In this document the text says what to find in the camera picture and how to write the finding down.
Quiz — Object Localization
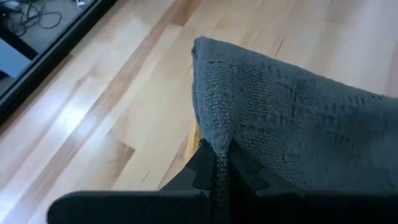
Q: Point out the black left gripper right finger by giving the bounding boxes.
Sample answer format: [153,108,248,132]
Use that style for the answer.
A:
[228,139,398,224]

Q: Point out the dark grey towel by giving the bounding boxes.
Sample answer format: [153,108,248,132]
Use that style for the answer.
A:
[191,35,398,224]

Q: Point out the black cable tangle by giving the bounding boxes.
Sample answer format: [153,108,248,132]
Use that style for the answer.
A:
[0,0,63,37]

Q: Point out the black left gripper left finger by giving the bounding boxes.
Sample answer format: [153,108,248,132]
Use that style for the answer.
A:
[46,139,218,224]

